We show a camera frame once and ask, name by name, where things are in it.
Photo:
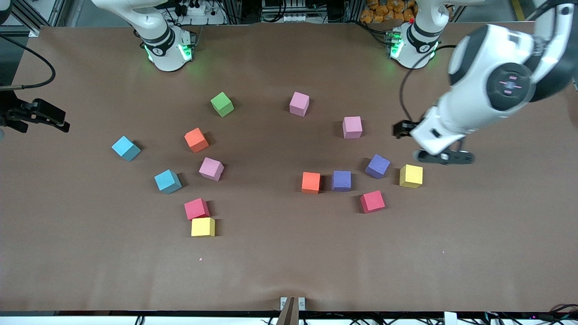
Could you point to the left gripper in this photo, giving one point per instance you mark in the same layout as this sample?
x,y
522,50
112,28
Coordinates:
x,y
403,128

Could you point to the pink foam block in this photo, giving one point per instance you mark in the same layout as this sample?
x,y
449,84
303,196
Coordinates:
x,y
352,127
211,169
299,104

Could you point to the red foam block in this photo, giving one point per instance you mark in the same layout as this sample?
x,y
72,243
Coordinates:
x,y
196,209
372,201

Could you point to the purple foam block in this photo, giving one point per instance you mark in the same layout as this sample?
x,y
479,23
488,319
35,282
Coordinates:
x,y
341,180
377,166

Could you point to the orange foam block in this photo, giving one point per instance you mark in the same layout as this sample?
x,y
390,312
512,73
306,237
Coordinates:
x,y
196,140
311,182

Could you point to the yellow foam block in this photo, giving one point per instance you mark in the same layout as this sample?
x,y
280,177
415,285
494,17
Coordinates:
x,y
411,176
202,227

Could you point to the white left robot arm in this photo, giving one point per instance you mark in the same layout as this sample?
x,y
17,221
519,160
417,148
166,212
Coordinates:
x,y
478,104

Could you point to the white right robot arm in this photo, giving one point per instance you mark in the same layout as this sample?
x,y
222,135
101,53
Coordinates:
x,y
167,49

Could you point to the blue foam block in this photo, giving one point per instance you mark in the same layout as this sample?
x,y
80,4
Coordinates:
x,y
126,148
167,181

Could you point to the bag of orange items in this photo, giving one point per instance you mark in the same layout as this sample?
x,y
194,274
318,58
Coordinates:
x,y
384,11

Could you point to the white electrical box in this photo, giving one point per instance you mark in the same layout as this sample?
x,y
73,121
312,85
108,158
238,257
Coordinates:
x,y
289,18

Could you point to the green foam block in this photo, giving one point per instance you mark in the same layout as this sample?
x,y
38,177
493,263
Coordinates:
x,y
222,104

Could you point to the white power strip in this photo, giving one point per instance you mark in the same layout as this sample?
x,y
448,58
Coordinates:
x,y
194,9

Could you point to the brown table cover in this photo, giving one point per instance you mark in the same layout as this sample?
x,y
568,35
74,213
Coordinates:
x,y
271,271

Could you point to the aluminium frame rail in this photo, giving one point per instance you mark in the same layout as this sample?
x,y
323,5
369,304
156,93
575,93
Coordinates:
x,y
22,30

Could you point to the metal table edge bracket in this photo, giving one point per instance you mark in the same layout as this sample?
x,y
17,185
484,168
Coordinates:
x,y
291,311

